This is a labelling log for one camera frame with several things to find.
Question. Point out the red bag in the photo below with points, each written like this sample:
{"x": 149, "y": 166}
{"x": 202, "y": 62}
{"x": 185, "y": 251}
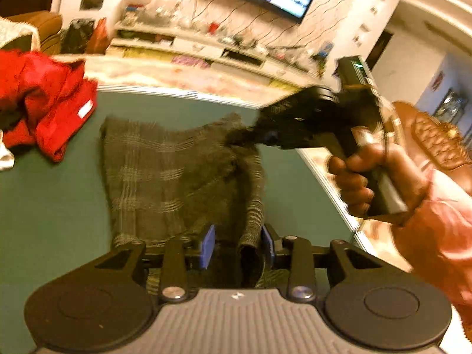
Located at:
{"x": 99, "y": 38}

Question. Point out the white cloth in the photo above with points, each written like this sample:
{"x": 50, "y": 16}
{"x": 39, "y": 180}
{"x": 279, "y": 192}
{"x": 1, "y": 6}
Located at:
{"x": 5, "y": 156}

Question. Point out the black bag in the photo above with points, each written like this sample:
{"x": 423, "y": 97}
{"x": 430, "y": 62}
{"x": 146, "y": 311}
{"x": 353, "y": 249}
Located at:
{"x": 76, "y": 36}

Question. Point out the person's right hand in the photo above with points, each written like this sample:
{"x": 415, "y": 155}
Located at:
{"x": 391, "y": 177}

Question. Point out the grey plaid garment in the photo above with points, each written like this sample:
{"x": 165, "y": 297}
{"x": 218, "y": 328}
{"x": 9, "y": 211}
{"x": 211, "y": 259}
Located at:
{"x": 173, "y": 177}

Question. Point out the brown armchair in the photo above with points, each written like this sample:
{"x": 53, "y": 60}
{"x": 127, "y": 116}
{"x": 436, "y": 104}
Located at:
{"x": 46, "y": 29}

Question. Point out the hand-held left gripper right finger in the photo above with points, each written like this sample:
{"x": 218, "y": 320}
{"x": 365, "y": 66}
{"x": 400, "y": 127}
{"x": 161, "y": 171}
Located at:
{"x": 266, "y": 247}

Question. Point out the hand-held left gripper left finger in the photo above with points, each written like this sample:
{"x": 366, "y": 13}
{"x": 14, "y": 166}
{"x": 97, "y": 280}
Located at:
{"x": 207, "y": 247}

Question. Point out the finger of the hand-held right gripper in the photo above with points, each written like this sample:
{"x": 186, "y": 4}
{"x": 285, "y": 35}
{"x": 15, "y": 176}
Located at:
{"x": 245, "y": 132}

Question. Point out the red garment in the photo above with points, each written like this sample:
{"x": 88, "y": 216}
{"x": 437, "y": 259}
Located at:
{"x": 48, "y": 99}

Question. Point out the glass display cabinet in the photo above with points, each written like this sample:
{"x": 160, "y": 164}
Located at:
{"x": 450, "y": 107}

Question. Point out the white television cabinet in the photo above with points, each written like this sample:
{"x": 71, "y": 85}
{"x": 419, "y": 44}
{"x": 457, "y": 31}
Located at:
{"x": 191, "y": 46}

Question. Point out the brown quilted leather sofa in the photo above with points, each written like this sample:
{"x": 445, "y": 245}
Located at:
{"x": 435, "y": 140}

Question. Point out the white fluffy blanket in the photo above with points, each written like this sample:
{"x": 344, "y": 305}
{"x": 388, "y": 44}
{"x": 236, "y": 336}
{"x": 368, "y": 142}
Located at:
{"x": 16, "y": 31}

